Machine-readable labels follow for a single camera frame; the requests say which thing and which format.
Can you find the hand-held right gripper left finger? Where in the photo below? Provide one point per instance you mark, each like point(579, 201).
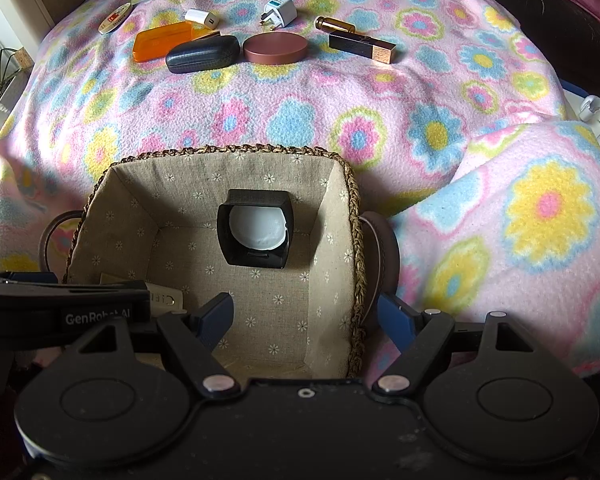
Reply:
point(216, 319)

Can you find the dark sofa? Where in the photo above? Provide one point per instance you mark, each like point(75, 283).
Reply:
point(555, 25)

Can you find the wooden post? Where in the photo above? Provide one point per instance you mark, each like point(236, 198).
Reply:
point(22, 57)

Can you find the white usb charger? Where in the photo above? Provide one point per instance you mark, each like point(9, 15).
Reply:
point(202, 18)

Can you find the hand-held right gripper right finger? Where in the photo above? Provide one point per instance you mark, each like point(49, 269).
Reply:
point(395, 321)

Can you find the round tin with red label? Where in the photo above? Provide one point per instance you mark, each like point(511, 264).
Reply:
point(115, 20)

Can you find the black glasses case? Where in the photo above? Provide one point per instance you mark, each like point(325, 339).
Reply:
point(202, 55)

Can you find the white travel plug adapter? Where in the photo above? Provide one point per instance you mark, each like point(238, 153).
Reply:
point(280, 10)

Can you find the small amber bottle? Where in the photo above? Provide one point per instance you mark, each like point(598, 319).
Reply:
point(332, 25)

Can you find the floral fleece blanket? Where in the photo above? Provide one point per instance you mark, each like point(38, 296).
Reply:
point(330, 110)

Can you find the green potted plant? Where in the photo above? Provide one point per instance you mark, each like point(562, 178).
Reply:
point(0, 70)

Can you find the brown round compact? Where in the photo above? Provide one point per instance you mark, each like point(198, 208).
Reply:
point(276, 49)

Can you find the orange plastic bottle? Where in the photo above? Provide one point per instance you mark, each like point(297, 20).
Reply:
point(160, 42)

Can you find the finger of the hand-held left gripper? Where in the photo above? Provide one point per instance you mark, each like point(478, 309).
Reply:
point(44, 276)

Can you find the woven basket with fabric lining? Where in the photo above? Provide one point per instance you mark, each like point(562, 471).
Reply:
point(180, 200)

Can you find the black box with white disc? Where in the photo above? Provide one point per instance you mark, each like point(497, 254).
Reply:
point(255, 196)

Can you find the white tube with gold cap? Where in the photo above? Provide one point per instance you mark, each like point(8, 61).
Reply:
point(167, 300)

